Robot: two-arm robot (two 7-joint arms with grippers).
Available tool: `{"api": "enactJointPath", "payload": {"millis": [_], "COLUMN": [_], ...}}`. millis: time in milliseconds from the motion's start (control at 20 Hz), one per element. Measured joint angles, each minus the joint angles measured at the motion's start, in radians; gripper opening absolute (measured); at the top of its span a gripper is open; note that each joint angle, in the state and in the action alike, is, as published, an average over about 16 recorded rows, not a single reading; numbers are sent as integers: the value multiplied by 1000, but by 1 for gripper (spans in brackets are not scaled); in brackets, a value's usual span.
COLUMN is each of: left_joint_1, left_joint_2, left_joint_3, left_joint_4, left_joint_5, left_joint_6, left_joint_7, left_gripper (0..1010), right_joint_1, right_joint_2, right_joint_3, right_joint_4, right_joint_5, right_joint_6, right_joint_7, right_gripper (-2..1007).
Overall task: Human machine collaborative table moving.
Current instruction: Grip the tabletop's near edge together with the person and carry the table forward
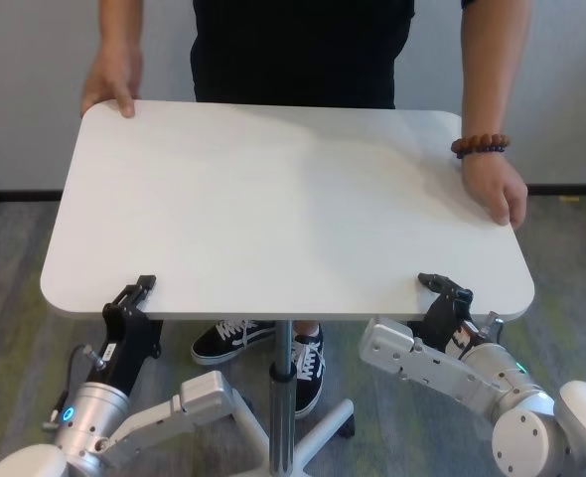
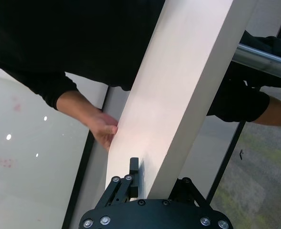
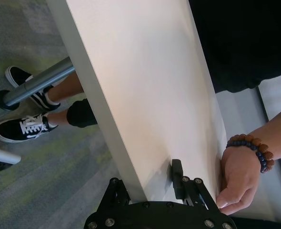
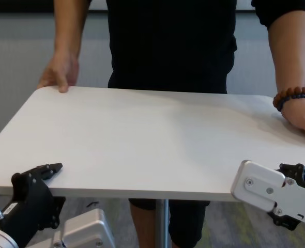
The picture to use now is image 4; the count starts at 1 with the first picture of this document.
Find person's left forearm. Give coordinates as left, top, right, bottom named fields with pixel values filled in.
left=267, top=11, right=305, bottom=98

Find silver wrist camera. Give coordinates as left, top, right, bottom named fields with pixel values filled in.
left=230, top=159, right=305, bottom=229
left=32, top=208, right=116, bottom=248

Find white rolling table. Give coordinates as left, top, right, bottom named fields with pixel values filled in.
left=0, top=86, right=305, bottom=248

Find person's right leg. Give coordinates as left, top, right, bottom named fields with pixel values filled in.
left=130, top=205, right=157, bottom=248

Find black wall trim strip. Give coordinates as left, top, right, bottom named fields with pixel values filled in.
left=0, top=0, right=256, bottom=13

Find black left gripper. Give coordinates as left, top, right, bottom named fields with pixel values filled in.
left=1, top=162, right=67, bottom=248

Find black shorts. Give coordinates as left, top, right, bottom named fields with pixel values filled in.
left=128, top=198, right=210, bottom=248

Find person's right hand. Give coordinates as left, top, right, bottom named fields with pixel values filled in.
left=36, top=50, right=80, bottom=94

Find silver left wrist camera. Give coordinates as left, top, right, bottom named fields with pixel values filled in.
left=32, top=208, right=116, bottom=248

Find person's left hand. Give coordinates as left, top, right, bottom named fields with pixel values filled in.
left=280, top=99, right=305, bottom=146

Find person's right forearm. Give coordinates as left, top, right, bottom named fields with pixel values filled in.
left=53, top=0, right=88, bottom=59

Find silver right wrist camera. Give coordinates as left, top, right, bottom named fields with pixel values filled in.
left=230, top=159, right=305, bottom=229

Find brown bead bracelet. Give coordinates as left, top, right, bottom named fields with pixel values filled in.
left=272, top=87, right=305, bottom=112

